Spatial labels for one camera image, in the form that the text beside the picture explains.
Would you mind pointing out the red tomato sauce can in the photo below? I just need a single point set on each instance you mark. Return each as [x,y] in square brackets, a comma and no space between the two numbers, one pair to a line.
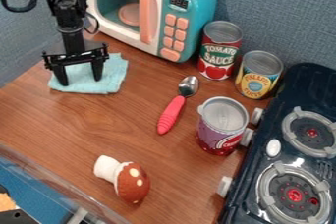
[218,52]

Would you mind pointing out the blue cloth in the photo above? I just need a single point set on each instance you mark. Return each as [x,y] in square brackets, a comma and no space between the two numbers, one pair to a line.
[94,80]

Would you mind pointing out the toy mushroom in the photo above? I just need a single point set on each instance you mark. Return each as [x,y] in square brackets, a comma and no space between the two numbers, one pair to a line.
[124,177]

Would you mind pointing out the toy stove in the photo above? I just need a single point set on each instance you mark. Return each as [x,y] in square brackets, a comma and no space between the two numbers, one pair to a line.
[289,156]

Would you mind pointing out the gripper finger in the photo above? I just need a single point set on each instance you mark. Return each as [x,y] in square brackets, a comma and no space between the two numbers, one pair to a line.
[97,70]
[60,75]

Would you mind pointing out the yellow pineapple can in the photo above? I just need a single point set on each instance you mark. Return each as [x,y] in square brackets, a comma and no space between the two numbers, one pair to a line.
[259,75]

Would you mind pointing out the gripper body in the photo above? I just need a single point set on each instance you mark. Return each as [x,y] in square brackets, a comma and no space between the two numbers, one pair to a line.
[75,51]

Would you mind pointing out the purple and red can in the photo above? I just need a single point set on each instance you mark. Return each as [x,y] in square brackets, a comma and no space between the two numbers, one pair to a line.
[221,128]

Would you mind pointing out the toy microwave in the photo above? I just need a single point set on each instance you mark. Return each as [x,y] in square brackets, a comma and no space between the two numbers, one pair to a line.
[175,8]

